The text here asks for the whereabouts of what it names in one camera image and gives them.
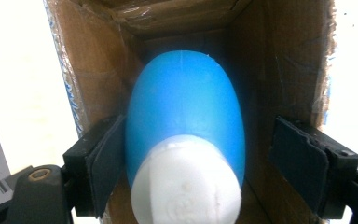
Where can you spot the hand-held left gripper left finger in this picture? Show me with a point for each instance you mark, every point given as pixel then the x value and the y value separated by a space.
pixel 102 168

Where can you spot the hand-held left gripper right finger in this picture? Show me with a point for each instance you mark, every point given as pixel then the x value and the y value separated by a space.
pixel 304 168

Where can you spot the blue bottle with white cap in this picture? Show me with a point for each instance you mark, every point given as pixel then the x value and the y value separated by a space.
pixel 183 130

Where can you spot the blue cardboard box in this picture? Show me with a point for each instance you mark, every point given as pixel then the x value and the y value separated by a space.
pixel 276 62

